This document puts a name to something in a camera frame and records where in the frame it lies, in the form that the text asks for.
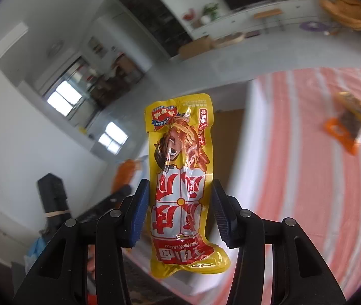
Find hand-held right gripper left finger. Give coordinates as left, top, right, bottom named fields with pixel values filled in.
left=13, top=178, right=151, bottom=305

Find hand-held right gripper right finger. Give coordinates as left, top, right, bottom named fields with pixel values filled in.
left=212, top=178, right=348, bottom=305

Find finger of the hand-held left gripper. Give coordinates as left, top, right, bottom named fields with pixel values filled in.
left=76, top=184, right=133, bottom=223

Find yellow snack packet red-white label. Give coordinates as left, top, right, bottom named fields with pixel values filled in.
left=144, top=93, right=232, bottom=278

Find blue plastic bag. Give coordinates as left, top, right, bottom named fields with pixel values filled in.
left=25, top=237, right=46, bottom=270

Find brown cardboard box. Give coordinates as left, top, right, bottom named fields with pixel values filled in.
left=212, top=110, right=245, bottom=181

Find orange white striped sheet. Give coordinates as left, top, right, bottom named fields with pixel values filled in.
left=247, top=67, right=361, bottom=305

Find glass sliding door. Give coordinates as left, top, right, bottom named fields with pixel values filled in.
left=42, top=55, right=105, bottom=118

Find orange snack packet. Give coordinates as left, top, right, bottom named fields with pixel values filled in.
left=323, top=117, right=361, bottom=156

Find yellow packet brown snack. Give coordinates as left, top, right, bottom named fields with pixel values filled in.
left=333, top=91, right=361, bottom=134

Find round woven tray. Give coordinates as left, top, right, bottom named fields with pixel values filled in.
left=214, top=32, right=245, bottom=43

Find red flower arrangement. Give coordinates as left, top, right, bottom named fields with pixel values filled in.
left=182, top=8, right=197, bottom=23

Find green plant white vase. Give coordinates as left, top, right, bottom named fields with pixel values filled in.
left=201, top=3, right=220, bottom=24

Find wooden stool metal legs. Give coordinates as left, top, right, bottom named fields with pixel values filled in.
left=253, top=9, right=284, bottom=34

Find purple round mat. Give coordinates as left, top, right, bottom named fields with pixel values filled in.
left=299, top=21, right=330, bottom=34

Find white television cabinet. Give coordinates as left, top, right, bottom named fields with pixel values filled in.
left=190, top=0, right=330, bottom=42

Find orange lounge chair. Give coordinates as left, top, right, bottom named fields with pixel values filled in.
left=319, top=0, right=361, bottom=31

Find dark wall cabinet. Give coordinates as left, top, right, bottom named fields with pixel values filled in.
left=110, top=0, right=194, bottom=58

